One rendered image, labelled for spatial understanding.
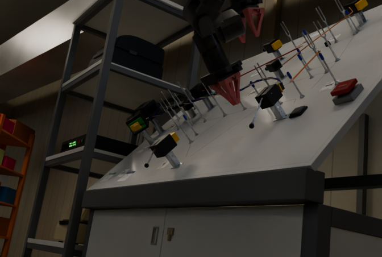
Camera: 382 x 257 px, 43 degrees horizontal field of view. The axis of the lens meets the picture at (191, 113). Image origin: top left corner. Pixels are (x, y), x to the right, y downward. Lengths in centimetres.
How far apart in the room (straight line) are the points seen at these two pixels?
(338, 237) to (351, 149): 251
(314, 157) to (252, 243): 25
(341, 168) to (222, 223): 238
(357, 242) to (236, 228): 28
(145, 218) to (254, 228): 53
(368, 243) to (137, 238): 76
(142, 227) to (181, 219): 22
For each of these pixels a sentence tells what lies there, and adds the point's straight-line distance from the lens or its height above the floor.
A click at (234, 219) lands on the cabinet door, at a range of 121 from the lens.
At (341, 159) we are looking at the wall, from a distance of 357.
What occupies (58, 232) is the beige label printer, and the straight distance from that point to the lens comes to 225.
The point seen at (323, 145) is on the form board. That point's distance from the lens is 106.
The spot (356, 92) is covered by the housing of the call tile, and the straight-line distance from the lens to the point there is 121.
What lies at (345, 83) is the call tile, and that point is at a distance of 123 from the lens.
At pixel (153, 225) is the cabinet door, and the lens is 153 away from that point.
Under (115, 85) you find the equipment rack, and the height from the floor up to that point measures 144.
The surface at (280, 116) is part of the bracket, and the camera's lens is 134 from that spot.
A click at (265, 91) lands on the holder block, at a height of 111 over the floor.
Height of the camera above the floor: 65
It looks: 17 degrees up
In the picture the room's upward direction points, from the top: 8 degrees clockwise
